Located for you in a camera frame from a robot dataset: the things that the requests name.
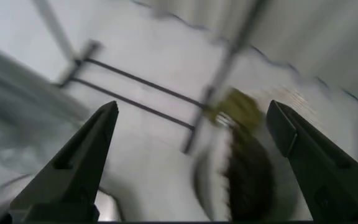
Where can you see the white laundry basket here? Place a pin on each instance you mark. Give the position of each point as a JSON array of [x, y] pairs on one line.
[[250, 174]]

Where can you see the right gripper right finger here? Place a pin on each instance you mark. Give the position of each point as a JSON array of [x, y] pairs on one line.
[[331, 177]]

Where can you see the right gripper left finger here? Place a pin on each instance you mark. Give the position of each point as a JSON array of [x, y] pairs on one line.
[[70, 174]]

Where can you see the green garment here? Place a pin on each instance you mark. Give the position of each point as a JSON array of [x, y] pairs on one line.
[[238, 109]]

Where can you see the black clothes rack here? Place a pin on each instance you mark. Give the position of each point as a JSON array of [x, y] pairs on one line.
[[141, 81]]

